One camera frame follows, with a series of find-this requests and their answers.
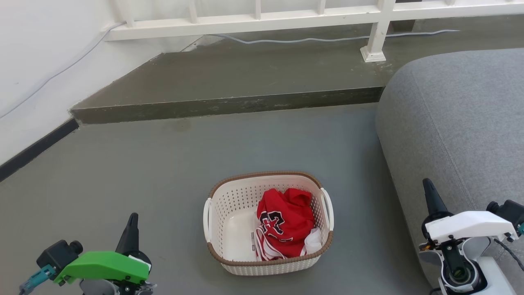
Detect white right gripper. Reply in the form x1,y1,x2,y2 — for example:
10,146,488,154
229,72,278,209
421,178,519,245

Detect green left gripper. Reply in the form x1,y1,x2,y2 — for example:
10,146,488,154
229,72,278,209
54,213,152,286

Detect white plastic laundry basket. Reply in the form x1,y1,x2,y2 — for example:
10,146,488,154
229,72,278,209
203,171,334,276

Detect grey fabric sofa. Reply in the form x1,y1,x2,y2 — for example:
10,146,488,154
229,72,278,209
375,48,524,289

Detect black baseboard strip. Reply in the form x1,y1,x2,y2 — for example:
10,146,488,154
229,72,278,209
0,118,79,182

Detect white cloth piece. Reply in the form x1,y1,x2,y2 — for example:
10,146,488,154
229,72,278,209
302,228,323,256

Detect red basketball jersey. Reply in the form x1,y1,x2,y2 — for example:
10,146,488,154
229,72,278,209
252,188,323,261

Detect raised concrete step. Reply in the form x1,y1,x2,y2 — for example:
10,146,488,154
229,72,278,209
70,14,524,125

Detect white wooden railing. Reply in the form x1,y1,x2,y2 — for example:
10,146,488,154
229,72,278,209
104,0,524,63

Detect teal cable connector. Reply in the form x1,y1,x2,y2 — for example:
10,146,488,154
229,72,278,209
18,265,56,295

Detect thin grey wall cable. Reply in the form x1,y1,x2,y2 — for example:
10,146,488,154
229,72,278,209
0,23,123,119

